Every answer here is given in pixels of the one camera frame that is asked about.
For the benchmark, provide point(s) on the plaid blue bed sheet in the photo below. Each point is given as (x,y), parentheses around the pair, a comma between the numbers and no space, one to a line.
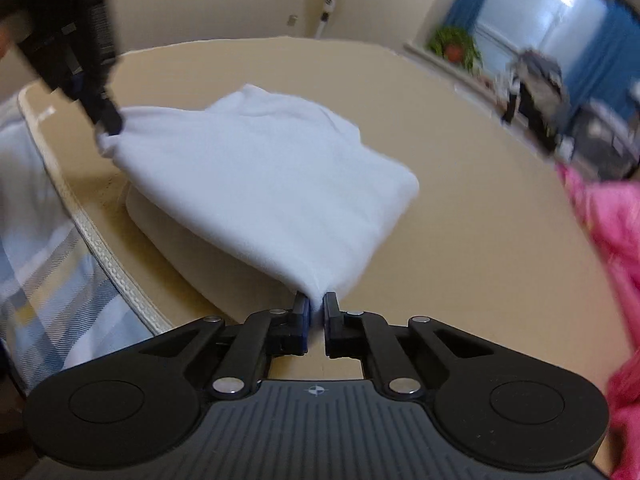
(58,306)

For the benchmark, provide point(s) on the blue curtain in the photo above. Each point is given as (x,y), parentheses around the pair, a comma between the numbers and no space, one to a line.
(595,42)

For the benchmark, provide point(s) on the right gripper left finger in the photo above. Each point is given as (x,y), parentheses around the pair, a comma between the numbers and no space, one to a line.
(247,350)

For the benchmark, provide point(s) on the pink floral quilt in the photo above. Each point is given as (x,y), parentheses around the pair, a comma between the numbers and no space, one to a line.
(609,213)

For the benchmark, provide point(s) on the white long-sleeve shirt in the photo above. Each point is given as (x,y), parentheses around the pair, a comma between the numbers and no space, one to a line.
(278,182)

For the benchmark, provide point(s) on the potted green plant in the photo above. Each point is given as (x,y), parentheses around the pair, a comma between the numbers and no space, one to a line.
(456,46)

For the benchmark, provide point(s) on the clear plastic storage box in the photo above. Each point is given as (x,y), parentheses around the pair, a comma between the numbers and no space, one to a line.
(605,149)

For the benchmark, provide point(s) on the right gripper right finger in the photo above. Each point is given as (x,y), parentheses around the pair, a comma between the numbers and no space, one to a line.
(368,338)

